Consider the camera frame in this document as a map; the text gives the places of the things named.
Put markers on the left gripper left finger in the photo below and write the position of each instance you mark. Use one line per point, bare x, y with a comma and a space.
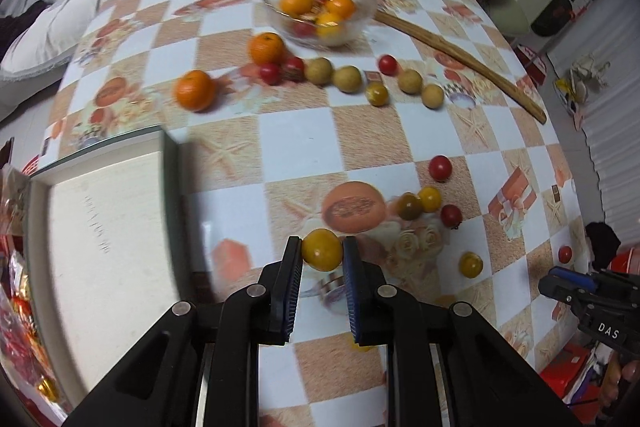
285, 292

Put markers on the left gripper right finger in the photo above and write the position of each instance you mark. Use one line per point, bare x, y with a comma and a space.
358, 292

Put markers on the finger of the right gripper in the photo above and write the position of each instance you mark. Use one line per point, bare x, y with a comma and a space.
576, 278
557, 289

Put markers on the red cherry tomato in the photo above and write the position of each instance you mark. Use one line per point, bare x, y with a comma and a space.
440, 168
387, 65
270, 73
451, 216
293, 69
565, 254

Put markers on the dark olive cherry tomato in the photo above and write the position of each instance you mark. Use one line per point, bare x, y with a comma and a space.
409, 207

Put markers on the white rectangular tray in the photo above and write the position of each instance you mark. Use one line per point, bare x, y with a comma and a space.
106, 252

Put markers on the brown longan fruit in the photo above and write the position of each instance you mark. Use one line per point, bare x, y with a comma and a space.
347, 79
319, 71
433, 96
410, 82

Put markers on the orange mandarin near tray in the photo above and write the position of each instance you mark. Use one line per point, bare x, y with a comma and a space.
195, 91

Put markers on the orange mandarin near bowl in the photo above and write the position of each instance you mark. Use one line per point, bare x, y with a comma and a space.
265, 48

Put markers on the mandarin in bowl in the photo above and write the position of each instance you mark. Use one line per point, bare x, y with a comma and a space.
329, 26
296, 8
341, 8

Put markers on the curved wooden stick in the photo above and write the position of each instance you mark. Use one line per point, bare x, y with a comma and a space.
442, 45

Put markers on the glass fruit bowl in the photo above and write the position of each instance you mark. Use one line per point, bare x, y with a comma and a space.
303, 30

